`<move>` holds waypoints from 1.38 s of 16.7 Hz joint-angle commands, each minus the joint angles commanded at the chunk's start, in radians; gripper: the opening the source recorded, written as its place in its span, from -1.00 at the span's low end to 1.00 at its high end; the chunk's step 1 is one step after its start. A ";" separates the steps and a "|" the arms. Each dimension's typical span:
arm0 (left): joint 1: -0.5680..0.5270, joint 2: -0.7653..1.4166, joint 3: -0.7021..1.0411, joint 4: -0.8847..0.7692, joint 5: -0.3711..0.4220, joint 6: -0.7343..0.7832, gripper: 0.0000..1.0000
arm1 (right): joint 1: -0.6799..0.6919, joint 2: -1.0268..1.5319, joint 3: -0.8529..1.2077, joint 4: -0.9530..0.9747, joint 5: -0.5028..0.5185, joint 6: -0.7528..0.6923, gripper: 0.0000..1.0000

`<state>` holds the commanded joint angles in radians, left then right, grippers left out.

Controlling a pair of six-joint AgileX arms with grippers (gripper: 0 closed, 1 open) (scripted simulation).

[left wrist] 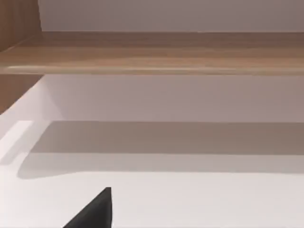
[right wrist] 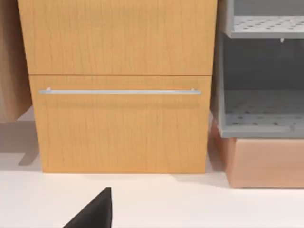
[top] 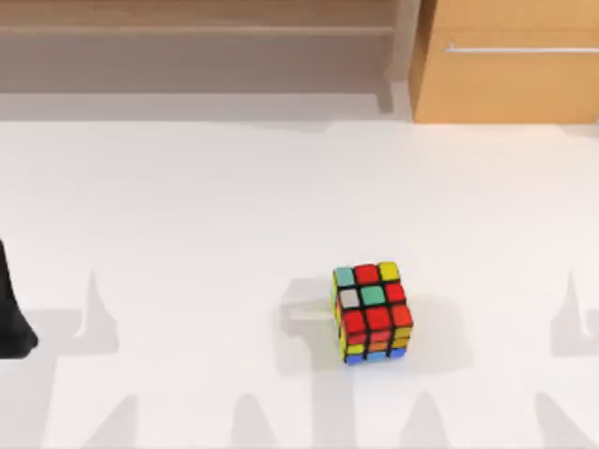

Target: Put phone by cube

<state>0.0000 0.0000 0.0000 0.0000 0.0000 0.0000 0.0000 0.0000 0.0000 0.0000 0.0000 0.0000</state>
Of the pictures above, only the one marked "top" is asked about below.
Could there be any long metal handle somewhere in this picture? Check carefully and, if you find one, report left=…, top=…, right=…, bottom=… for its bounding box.
left=445, top=42, right=599, bottom=54

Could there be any wooden cupboard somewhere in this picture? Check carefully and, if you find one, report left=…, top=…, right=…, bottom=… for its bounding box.
left=408, top=0, right=599, bottom=125

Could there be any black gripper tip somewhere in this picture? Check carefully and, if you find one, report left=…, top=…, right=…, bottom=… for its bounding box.
left=0, top=239, right=39, bottom=361

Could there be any open wooden shelf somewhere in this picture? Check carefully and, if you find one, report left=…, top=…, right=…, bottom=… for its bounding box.
left=0, top=0, right=421, bottom=115

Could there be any multicoloured puzzle cube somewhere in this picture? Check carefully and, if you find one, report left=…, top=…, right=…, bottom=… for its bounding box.
left=330, top=261, right=415, bottom=368

